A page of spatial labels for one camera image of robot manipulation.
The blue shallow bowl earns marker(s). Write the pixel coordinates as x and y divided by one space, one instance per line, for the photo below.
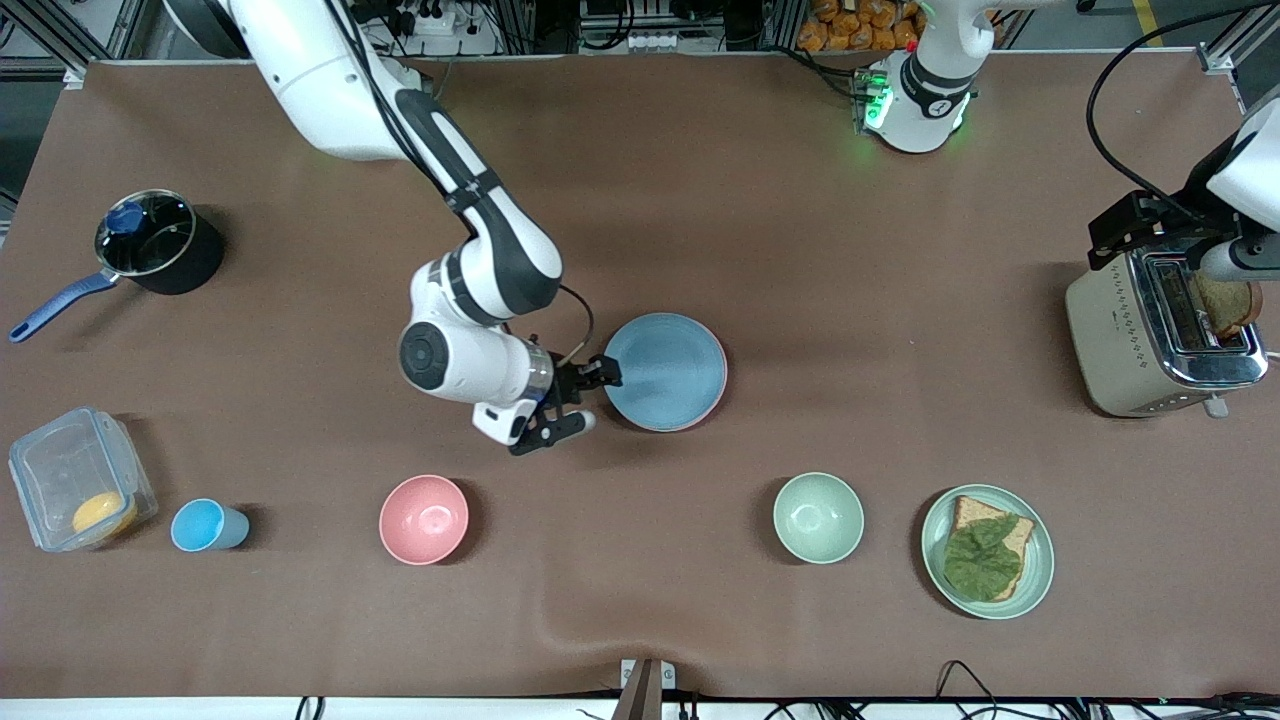
665 370

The bread slice under lettuce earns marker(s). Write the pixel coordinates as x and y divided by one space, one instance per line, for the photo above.
975 510

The clear plastic lidded container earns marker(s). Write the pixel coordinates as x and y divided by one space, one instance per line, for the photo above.
60 470

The green plate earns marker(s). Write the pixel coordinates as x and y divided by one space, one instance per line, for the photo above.
1035 570

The glass pot lid blue knob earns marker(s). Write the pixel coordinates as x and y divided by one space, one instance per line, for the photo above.
150 240

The green lettuce leaf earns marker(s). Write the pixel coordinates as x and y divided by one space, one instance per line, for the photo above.
985 560

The yellow orange fruit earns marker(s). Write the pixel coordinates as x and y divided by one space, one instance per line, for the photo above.
100 513

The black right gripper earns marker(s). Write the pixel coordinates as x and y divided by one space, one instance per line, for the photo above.
567 381

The pink deep bowl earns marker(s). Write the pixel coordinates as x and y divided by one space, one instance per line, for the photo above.
425 520

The bread slice in toaster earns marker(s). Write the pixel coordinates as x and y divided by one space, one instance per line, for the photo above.
1230 305

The orange snack bag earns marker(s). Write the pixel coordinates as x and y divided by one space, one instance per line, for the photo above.
850 25

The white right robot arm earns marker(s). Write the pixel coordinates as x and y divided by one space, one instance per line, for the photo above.
320 70

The green-lit control box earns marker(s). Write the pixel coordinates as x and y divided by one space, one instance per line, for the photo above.
872 100

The beige and chrome toaster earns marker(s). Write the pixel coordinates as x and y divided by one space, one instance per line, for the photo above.
1110 340

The white power strip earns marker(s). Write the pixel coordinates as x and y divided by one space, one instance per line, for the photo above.
655 42
430 20

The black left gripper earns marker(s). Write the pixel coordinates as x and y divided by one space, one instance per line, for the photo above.
1178 222

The blue cup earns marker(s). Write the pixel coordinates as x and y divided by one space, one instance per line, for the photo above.
200 525

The metal table clamp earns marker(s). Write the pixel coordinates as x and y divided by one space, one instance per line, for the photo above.
645 695

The green deep bowl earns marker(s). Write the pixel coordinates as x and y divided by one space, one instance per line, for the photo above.
818 518

